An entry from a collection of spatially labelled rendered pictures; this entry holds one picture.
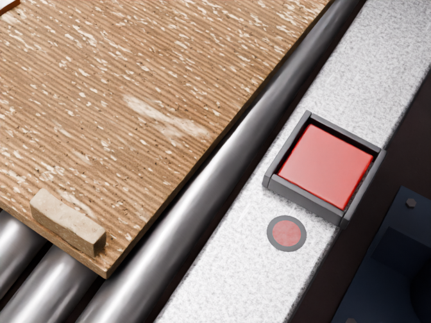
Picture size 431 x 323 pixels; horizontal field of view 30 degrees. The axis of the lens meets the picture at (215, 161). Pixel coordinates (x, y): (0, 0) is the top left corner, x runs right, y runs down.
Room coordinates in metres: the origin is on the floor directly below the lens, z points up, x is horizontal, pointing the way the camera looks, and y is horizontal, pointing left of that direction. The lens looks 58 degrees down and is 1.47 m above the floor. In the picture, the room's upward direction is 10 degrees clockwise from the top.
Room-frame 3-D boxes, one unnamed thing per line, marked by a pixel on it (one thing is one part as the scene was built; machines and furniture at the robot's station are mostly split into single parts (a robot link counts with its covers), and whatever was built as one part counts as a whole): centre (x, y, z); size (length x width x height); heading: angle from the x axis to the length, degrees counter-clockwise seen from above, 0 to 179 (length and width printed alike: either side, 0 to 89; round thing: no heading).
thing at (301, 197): (0.35, -0.09, 0.92); 0.08 x 0.08 x 0.02; 68
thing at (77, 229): (0.25, 0.10, 0.95); 0.06 x 0.02 x 0.03; 65
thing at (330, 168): (0.35, -0.09, 0.92); 0.06 x 0.06 x 0.01; 68
